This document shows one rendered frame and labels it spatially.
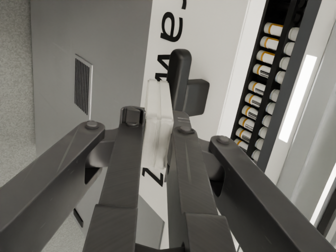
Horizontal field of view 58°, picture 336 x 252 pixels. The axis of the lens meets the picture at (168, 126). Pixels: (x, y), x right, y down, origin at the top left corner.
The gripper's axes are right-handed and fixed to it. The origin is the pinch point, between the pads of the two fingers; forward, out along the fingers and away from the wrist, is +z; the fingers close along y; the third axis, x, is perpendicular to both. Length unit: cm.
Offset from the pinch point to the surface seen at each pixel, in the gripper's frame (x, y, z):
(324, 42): 5.3, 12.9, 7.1
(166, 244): -26.2, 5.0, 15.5
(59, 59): -12, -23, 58
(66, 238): -108, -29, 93
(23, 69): -24, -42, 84
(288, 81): 1.4, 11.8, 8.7
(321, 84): 2.1, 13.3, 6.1
